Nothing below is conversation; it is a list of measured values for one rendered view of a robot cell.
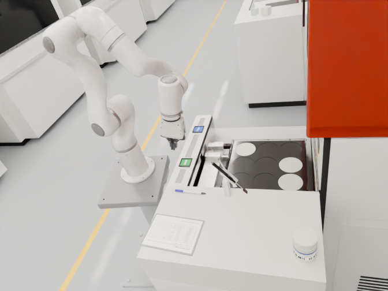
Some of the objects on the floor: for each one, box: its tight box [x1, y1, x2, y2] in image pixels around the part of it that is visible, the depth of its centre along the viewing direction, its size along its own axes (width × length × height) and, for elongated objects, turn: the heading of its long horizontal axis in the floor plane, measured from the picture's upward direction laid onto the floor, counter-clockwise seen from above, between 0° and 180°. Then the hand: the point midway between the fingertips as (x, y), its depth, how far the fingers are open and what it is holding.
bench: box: [0, 0, 91, 146], centre depth 395 cm, size 108×180×200 cm, turn 1°
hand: (173, 144), depth 129 cm, fingers closed
